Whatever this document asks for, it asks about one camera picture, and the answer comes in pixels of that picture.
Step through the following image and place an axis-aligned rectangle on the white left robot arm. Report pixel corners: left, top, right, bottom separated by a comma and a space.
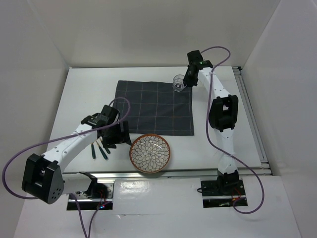
22, 105, 132, 204

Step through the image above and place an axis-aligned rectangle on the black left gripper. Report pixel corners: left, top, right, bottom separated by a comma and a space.
102, 120, 131, 149

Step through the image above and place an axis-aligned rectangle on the dark grey checked cloth napkin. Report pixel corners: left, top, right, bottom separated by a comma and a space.
115, 80, 194, 136

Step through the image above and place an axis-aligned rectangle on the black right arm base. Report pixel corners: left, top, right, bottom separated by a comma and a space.
197, 179, 246, 197

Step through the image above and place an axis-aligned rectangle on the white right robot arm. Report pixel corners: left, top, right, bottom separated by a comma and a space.
103, 50, 239, 194

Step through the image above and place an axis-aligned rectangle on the floral patterned ceramic plate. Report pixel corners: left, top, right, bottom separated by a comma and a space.
129, 134, 171, 174

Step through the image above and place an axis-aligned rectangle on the clear drinking glass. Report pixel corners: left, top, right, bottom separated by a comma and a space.
172, 74, 186, 92

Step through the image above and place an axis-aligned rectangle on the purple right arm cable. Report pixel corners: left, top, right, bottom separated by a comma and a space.
200, 46, 265, 214

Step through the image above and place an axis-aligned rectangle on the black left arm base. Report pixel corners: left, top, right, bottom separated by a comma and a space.
75, 172, 114, 201

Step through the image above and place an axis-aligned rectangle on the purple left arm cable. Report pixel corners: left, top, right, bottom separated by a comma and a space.
1, 97, 131, 238

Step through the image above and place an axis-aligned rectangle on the aluminium front table rail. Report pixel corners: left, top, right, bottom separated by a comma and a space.
62, 163, 272, 180

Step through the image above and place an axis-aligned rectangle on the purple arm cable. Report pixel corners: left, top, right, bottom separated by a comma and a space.
200, 46, 265, 214
1, 97, 131, 238

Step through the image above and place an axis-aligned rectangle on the gold fork green handle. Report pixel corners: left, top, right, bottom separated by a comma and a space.
91, 143, 97, 159

